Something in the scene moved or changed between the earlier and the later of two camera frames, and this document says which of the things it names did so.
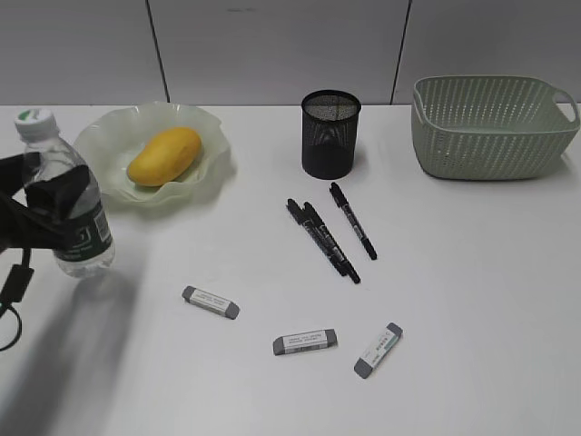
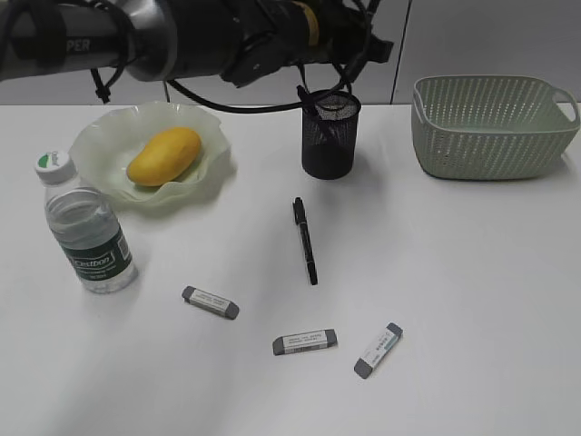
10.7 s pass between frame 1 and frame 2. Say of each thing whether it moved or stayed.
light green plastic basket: stayed
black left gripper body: moved
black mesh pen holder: stayed
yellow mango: stayed
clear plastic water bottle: moved
